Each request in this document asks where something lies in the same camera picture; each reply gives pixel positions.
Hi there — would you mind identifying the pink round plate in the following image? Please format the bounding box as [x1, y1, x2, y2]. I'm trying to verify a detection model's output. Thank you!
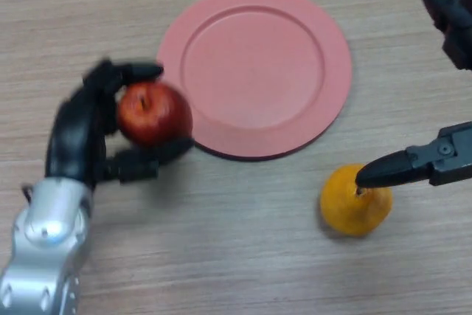
[156, 0, 353, 162]

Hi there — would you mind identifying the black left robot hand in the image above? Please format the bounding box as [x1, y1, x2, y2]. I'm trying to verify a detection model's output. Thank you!
[44, 58, 195, 193]

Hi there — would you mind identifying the red apple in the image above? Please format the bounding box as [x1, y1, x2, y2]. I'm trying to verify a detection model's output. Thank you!
[116, 82, 194, 148]

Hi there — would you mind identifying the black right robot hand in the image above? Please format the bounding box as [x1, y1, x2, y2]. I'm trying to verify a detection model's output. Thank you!
[355, 0, 472, 189]

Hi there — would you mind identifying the yellow-orange pear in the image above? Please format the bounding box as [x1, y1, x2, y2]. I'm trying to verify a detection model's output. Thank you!
[319, 163, 394, 238]

